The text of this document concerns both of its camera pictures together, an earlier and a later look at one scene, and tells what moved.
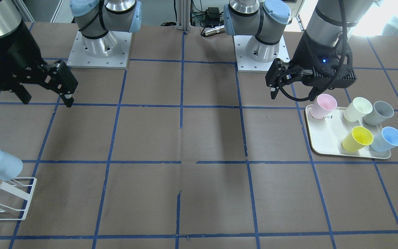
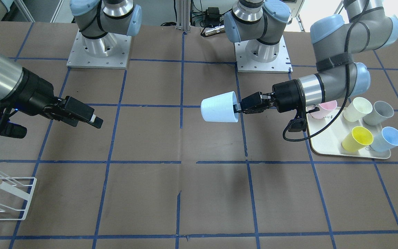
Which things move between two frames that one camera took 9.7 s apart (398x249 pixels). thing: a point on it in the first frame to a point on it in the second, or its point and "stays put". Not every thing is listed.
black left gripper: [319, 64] to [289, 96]
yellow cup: [360, 137] stays put
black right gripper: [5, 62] to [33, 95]
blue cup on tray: [389, 137] stays put
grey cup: [381, 111] stays put
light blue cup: [1, 164] to [220, 108]
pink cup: [324, 103] stays put
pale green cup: [356, 109] stays put
